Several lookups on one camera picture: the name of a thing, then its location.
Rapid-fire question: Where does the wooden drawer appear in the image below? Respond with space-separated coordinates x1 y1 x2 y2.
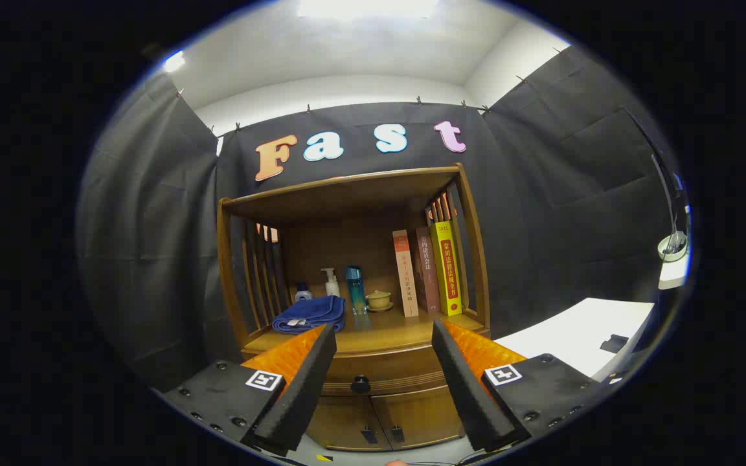
320 343 459 397

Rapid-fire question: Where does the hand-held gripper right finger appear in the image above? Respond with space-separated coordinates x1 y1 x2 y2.
431 318 607 454

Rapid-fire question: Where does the blue folded towel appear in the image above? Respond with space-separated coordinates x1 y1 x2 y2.
272 295 346 335

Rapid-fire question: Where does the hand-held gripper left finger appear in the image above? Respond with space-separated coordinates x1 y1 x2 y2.
163 324 338 456

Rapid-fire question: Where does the wooden cabinet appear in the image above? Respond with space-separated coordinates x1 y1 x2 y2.
216 163 492 452

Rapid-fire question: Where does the white table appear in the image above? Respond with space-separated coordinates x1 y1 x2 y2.
495 298 655 383

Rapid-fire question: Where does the wooden countertop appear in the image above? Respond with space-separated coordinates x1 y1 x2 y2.
243 309 487 355

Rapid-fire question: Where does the white bowl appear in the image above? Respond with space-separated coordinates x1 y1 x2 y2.
658 231 689 262

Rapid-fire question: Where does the wooden cabinet door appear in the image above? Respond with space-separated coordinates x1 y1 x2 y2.
370 386 466 450
305 395 392 452

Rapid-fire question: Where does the brown book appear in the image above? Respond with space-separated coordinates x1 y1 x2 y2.
415 227 442 314

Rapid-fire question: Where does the beige and orange book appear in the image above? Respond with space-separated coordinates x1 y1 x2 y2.
392 229 420 318

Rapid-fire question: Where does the blue glass bottle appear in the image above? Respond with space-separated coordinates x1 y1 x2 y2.
345 265 368 315

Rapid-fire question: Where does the yellow book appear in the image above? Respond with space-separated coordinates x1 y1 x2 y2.
430 221 463 316

